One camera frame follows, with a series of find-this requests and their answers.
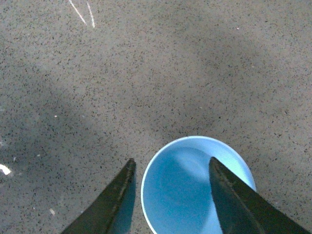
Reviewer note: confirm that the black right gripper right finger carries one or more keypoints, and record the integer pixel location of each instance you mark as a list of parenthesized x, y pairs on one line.
[(241, 210)]

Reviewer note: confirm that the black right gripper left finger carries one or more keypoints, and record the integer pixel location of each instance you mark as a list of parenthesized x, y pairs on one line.
[(112, 210)]

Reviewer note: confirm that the light blue plastic cup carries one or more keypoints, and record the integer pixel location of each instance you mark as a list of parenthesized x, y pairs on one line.
[(176, 194)]

